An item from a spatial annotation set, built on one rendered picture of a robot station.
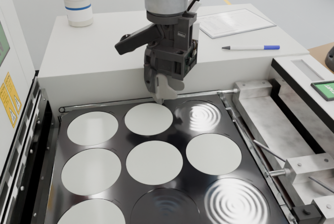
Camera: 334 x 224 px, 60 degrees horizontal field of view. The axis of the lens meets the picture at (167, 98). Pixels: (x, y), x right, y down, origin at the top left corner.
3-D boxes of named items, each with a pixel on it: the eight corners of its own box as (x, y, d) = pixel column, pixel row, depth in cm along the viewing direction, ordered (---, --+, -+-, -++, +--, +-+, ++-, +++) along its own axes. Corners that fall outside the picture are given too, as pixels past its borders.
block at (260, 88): (238, 99, 68) (240, 89, 66) (233, 91, 71) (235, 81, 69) (270, 96, 69) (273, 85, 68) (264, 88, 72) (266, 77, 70)
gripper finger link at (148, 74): (151, 97, 58) (150, 58, 52) (144, 95, 58) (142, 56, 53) (162, 85, 61) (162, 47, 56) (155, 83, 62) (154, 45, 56)
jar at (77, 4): (67, 28, 80) (59, -7, 75) (69, 19, 86) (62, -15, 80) (93, 26, 81) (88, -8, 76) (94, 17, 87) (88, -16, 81)
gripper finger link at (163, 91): (174, 117, 60) (175, 80, 54) (149, 110, 62) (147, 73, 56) (180, 109, 62) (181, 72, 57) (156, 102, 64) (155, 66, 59)
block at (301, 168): (292, 184, 49) (296, 173, 47) (282, 169, 52) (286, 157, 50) (334, 177, 50) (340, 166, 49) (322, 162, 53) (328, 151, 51)
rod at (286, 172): (266, 181, 49) (268, 176, 48) (262, 174, 50) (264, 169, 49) (291, 177, 50) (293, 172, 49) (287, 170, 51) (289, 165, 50)
